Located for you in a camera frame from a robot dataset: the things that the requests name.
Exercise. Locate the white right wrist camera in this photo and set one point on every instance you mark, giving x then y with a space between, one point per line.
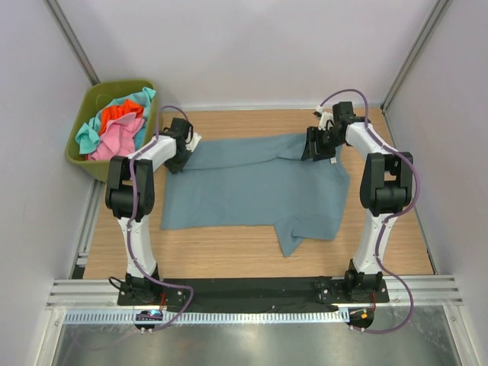
324 117

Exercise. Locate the teal t shirt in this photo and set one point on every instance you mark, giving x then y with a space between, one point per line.
87 136

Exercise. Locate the orange t shirt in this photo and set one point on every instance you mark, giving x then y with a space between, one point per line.
114 112

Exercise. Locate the aluminium frame rail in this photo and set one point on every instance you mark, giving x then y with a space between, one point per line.
427 290

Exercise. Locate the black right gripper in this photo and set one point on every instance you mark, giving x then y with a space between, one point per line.
313 135

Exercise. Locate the blue-grey t shirt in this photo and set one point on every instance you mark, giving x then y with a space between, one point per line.
258 182

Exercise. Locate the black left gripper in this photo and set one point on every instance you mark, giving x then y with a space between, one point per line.
174 168

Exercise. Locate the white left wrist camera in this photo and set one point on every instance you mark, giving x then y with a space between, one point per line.
192 141

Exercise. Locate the pink t shirt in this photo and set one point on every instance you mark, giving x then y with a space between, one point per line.
118 139

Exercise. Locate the green plastic bin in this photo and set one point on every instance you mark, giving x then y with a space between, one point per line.
95 99

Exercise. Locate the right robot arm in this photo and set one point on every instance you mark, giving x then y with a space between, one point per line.
386 190

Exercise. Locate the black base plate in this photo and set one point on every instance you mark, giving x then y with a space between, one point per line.
251 295

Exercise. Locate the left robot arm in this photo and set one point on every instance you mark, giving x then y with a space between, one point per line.
130 195

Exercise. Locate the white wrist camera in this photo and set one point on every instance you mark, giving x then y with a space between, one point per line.
192 141
324 117

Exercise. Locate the white slotted cable duct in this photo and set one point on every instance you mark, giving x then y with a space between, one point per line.
151 317

